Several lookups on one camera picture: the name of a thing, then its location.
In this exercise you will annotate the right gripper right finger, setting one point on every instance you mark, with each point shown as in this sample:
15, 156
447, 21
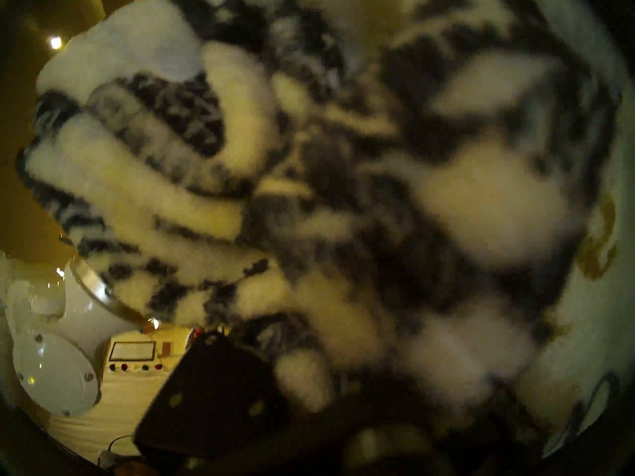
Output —
521, 425

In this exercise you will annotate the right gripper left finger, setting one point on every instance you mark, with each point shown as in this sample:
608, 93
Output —
213, 405

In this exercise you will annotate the printed scripture fleece blanket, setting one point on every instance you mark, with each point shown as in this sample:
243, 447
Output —
347, 182

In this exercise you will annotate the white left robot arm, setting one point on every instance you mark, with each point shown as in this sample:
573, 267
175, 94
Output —
54, 376

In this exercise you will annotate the beige control panel box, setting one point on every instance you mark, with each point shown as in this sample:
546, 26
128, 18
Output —
144, 356

